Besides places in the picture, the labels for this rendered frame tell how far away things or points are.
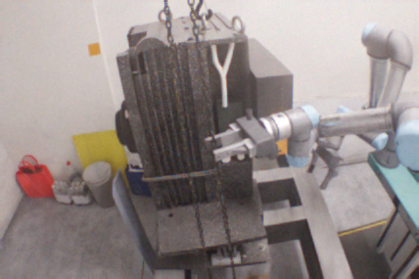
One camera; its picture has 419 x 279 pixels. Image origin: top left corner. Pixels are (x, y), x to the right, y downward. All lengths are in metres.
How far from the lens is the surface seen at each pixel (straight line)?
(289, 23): 2.26
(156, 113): 1.05
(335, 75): 2.55
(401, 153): 0.78
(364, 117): 0.93
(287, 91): 1.01
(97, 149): 2.69
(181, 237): 1.23
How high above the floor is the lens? 1.88
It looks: 35 degrees down
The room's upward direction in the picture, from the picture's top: 7 degrees counter-clockwise
